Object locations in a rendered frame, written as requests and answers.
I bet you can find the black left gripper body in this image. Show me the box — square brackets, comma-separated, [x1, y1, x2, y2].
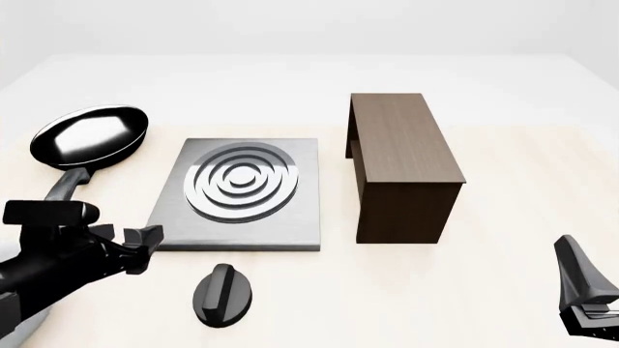
[99, 239, 159, 276]

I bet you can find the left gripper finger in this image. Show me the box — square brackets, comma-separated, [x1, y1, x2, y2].
[88, 223, 116, 241]
[123, 223, 165, 252]

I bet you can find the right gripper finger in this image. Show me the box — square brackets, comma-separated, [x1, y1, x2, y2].
[553, 234, 619, 313]

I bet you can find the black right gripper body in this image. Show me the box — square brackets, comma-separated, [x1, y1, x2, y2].
[558, 301, 619, 342]

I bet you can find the flat stove plate with rings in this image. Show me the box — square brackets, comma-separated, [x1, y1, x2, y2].
[146, 136, 322, 252]

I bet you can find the round black stove knob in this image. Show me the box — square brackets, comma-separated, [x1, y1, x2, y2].
[192, 263, 253, 329]

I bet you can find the black frying pan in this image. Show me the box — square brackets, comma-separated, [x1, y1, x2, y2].
[29, 103, 150, 203]

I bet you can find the dark brown wooden stand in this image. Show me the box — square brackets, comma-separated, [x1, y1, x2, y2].
[344, 93, 467, 245]

